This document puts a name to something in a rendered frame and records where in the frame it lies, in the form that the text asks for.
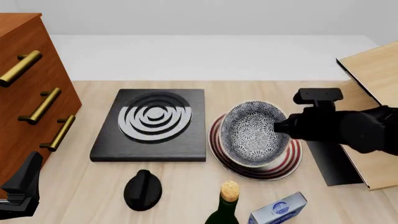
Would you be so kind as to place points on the white plate with red rings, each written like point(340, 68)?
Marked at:
point(280, 163)

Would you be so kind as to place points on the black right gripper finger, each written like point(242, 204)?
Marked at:
point(280, 127)

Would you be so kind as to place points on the flat black stove plate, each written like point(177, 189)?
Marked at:
point(149, 144)

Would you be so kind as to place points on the wooden cabinet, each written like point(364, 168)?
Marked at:
point(21, 102)

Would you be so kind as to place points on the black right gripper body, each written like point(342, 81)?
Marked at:
point(300, 126)

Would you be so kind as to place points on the round black stove knob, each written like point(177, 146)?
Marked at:
point(143, 191)

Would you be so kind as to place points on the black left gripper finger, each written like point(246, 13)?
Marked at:
point(26, 177)

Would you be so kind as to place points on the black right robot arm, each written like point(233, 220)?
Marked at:
point(357, 130)

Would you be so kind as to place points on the dark green corked bottle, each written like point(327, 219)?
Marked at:
point(225, 210)

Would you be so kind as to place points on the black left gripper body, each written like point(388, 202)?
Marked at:
point(21, 206)

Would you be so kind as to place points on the small flat plate on stalk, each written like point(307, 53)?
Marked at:
point(317, 94)

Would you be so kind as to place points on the blue and white food box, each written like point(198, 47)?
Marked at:
point(280, 210)

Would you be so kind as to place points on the blue-white patterned bowl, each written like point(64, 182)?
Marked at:
point(248, 135)

